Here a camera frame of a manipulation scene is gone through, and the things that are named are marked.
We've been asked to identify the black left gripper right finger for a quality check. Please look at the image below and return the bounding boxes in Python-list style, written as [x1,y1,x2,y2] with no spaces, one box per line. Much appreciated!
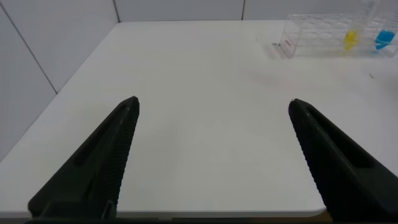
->
[287,98,398,223]

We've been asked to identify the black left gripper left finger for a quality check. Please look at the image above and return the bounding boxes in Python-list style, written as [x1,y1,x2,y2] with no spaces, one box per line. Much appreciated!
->
[27,95,141,219]

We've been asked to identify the yellow pigment test tube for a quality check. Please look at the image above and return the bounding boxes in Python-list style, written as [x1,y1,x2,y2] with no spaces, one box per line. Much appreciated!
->
[343,0,379,52]

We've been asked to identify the blue pigment test tube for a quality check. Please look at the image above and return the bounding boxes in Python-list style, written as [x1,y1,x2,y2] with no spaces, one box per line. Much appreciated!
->
[374,0,398,52]

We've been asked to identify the clear acrylic test tube rack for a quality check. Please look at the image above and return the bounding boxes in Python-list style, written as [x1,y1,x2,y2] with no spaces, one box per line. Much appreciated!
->
[277,12,398,59]

